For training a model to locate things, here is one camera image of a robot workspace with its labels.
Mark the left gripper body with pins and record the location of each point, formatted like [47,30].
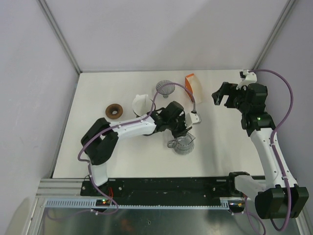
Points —
[177,125]

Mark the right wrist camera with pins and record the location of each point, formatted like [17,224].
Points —
[247,78]

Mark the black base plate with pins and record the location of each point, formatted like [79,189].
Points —
[168,199]

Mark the white paper coffee filter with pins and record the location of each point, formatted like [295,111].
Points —
[141,104]

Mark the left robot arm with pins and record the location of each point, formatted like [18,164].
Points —
[101,139]

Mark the clear grey glass carafe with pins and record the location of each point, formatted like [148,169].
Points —
[182,145]

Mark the orange coffee filter box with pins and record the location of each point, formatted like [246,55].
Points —
[193,84]

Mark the clear grey ribbed dripper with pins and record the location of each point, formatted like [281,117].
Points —
[165,88]

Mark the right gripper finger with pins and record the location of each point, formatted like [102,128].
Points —
[230,102]
[221,92]

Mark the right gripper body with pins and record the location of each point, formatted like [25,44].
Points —
[240,102]

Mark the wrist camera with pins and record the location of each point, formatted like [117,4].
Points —
[247,78]
[192,118]

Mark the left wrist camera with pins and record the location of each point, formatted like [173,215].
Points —
[192,118]

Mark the grey cable duct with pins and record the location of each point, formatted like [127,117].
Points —
[100,203]

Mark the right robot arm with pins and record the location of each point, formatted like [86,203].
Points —
[280,195]

